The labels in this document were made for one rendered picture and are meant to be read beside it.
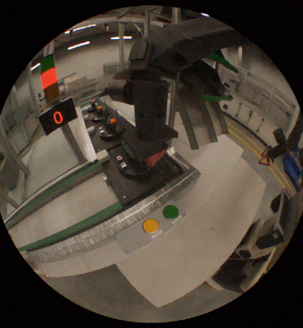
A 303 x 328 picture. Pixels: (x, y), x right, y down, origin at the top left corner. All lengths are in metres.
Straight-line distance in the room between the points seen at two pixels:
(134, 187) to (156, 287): 0.39
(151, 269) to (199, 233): 0.22
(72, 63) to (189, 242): 11.11
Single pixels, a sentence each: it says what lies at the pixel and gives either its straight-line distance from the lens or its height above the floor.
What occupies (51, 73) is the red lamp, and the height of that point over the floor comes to 1.35.
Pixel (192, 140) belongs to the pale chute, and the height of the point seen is 1.03.
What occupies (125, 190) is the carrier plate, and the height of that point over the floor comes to 0.97.
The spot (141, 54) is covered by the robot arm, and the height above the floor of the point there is 1.30.
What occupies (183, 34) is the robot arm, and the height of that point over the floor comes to 1.34.
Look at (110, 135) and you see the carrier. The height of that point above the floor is 0.99.
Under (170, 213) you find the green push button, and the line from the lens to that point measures 0.33.
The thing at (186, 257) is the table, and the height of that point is 0.86.
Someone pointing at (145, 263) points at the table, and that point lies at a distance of 0.43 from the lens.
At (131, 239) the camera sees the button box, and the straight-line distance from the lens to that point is 0.33.
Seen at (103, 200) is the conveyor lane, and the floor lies 0.92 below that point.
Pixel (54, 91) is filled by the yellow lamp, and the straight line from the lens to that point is 0.36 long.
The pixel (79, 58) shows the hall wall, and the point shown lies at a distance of 10.99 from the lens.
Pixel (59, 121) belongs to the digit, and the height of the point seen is 1.19.
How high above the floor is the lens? 1.28
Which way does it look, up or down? 50 degrees down
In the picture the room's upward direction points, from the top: straight up
